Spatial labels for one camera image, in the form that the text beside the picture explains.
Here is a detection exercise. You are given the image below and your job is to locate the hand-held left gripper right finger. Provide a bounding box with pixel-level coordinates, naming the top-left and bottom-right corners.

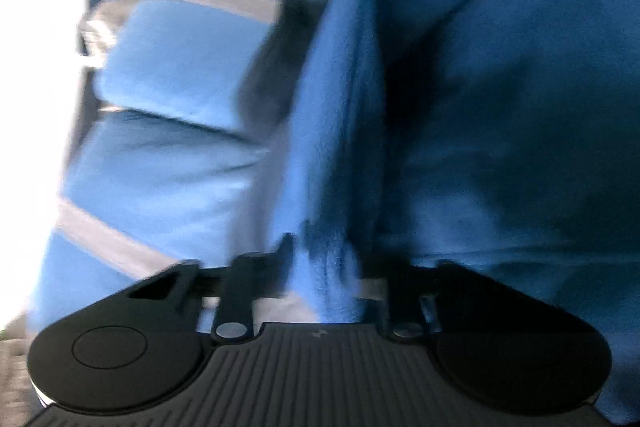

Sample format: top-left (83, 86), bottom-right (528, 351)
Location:
top-left (382, 259), bottom-right (501, 342)

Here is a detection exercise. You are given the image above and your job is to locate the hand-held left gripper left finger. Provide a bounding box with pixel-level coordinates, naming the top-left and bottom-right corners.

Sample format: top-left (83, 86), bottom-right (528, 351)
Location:
top-left (125, 233), bottom-right (296, 343)

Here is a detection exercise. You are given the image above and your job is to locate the blue fleece garment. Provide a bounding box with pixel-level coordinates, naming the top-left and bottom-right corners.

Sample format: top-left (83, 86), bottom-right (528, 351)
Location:
top-left (240, 0), bottom-right (640, 427)

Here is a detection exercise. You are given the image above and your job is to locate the long blue grey-striped pillow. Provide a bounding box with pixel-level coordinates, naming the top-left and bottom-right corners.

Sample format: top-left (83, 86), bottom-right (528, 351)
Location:
top-left (30, 109), bottom-right (301, 325)

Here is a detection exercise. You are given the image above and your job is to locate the short blue grey-striped pillow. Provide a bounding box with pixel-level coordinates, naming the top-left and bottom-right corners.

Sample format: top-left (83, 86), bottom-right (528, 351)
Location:
top-left (95, 0), bottom-right (351, 130)

